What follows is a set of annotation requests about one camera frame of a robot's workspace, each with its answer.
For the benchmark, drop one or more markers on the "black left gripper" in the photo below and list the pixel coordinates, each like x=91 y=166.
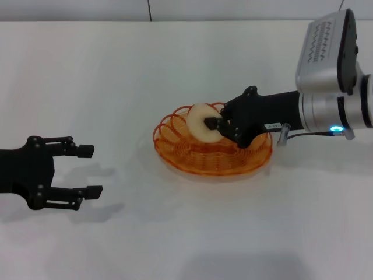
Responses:
x=29 y=172

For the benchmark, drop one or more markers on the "pale beige bread piece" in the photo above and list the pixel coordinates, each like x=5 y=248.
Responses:
x=196 y=119

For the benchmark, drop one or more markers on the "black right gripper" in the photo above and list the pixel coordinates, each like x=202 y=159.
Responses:
x=262 y=111

